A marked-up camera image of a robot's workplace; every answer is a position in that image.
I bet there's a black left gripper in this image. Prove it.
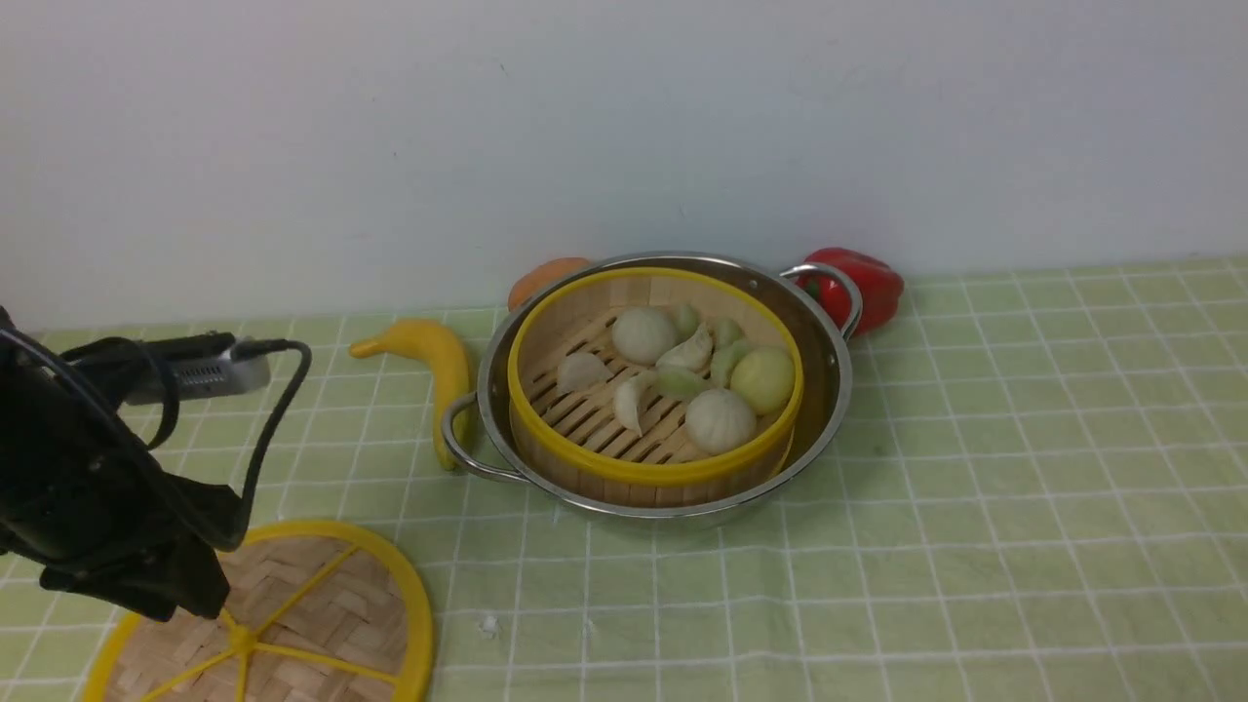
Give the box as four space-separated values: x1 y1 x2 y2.
1 315 242 622

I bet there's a woven bamboo steamer lid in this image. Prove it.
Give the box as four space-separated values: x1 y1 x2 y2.
82 521 436 701

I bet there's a bamboo steamer basket yellow rim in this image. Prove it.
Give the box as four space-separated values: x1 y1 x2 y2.
507 266 805 508

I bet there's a stainless steel pot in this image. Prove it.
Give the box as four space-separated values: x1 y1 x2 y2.
448 252 861 523

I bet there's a yellow banana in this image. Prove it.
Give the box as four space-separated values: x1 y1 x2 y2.
348 317 474 471

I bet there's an orange fruit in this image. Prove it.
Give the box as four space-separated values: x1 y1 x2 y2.
507 256 593 312

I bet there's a white dumpling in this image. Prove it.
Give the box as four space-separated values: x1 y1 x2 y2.
612 370 658 436

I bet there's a white round bun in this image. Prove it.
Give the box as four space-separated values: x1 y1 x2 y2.
610 306 679 365

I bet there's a green dumpling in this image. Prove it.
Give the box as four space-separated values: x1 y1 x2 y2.
654 365 713 403

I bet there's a red bell pepper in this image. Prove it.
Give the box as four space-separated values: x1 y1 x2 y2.
797 246 905 336

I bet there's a green checkered tablecloth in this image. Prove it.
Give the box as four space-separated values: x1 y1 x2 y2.
0 259 1248 702

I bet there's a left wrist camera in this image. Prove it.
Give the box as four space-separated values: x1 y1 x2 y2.
142 331 271 400

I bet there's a left camera cable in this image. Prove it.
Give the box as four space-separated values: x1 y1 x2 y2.
0 327 313 552

